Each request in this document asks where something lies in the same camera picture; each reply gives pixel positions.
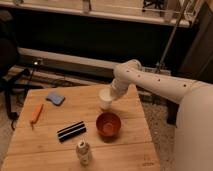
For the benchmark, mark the wooden table board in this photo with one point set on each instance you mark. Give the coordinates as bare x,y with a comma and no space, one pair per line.
39,149

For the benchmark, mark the white baseboard heater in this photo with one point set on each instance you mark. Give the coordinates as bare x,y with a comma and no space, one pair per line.
71,63

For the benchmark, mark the white ceramic cup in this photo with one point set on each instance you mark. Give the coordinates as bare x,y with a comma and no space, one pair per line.
105,99

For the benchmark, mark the metal pole stand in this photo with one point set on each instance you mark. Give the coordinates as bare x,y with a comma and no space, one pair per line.
160,64

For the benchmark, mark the blue sponge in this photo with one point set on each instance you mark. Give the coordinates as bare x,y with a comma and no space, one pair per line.
55,98

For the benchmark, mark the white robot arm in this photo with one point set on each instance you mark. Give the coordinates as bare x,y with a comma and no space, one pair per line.
193,147

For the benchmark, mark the black white-striped block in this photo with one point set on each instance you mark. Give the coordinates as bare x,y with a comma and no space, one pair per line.
71,131

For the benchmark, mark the black office chair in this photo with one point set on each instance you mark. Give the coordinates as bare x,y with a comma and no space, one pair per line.
9,57

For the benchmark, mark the orange-brown bowl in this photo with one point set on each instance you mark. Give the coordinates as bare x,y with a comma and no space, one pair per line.
108,124

